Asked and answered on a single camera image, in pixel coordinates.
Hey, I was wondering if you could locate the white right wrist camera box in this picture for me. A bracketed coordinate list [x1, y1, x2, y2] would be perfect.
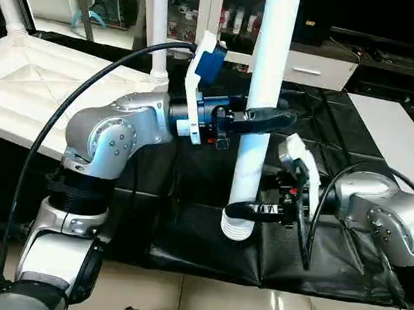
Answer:
[275, 132, 325, 221]

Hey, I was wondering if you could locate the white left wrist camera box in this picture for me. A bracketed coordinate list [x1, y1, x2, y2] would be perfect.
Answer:
[181, 29, 230, 148]

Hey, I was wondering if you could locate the white glass door cabinet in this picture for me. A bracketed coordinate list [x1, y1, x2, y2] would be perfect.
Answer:
[160, 0, 273, 66]

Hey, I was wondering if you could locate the white flat board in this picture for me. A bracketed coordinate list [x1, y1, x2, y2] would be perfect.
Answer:
[343, 92, 414, 197]

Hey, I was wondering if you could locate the light blue stand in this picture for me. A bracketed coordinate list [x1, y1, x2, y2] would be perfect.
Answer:
[69, 4, 110, 34]

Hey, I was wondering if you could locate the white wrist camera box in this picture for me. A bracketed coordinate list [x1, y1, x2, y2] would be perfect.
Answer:
[181, 29, 230, 148]
[275, 132, 325, 221]

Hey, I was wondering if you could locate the white drawer unit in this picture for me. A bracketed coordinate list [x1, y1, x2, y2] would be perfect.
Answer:
[284, 41, 360, 93]

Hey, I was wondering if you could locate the white plastic table leg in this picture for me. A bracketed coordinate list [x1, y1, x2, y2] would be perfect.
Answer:
[140, 0, 175, 86]
[220, 0, 302, 244]
[0, 0, 30, 40]

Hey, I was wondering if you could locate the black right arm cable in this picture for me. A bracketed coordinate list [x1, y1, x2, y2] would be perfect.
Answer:
[291, 157, 414, 310]

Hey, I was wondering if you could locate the black work mat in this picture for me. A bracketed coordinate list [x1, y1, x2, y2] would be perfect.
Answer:
[0, 30, 414, 309]

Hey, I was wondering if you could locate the white plastic table top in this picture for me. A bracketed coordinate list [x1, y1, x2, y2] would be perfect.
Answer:
[0, 32, 173, 169]

